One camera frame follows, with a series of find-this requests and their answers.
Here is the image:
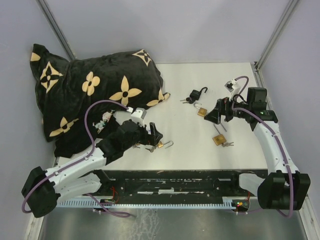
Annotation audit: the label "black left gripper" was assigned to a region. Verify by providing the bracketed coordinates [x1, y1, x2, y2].
[123, 120, 163, 151]

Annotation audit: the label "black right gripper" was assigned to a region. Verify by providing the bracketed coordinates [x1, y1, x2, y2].
[203, 93, 251, 125]

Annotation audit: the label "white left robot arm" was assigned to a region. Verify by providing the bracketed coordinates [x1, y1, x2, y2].
[21, 120, 163, 218]

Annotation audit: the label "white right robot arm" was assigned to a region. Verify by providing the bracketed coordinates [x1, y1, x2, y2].
[204, 87, 311, 212]

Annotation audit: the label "small brass padlock left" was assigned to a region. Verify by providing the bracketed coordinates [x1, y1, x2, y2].
[157, 140, 174, 149]

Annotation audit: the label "small brass padlock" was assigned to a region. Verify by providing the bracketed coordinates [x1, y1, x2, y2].
[193, 102, 207, 117]
[157, 140, 174, 149]

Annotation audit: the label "small left padlock keys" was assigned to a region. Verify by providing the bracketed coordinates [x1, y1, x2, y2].
[145, 146, 157, 153]

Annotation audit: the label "small brass padlock top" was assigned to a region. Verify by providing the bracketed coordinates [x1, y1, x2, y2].
[193, 102, 207, 117]

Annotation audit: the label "black padlock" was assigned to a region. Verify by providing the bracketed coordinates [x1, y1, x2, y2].
[189, 86, 208, 101]

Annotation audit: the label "brass padlock long shackle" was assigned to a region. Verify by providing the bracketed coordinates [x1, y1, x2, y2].
[212, 124, 227, 146]

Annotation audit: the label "black padlock keys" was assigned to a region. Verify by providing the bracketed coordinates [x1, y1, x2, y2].
[180, 97, 195, 104]

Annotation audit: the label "long shackle padlock keys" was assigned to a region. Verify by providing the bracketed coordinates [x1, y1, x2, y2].
[222, 142, 234, 147]

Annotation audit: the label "black floral garment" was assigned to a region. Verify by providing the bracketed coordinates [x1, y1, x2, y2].
[54, 110, 120, 158]

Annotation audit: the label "black floral plush pillow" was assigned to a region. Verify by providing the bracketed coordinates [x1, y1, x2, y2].
[30, 44, 170, 142]

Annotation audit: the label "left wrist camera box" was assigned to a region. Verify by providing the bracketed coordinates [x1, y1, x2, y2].
[126, 107, 147, 127]

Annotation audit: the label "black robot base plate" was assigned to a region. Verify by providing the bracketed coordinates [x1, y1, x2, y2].
[94, 169, 268, 205]

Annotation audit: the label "light blue cable duct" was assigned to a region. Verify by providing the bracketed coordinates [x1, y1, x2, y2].
[56, 196, 250, 209]

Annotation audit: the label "right aluminium frame post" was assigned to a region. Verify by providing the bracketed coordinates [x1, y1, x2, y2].
[254, 0, 301, 73]

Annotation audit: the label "aluminium frame post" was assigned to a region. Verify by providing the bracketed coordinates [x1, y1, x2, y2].
[254, 0, 301, 73]
[36, 0, 76, 61]

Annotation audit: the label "left aluminium frame post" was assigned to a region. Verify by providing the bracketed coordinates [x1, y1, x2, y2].
[36, 0, 76, 61]

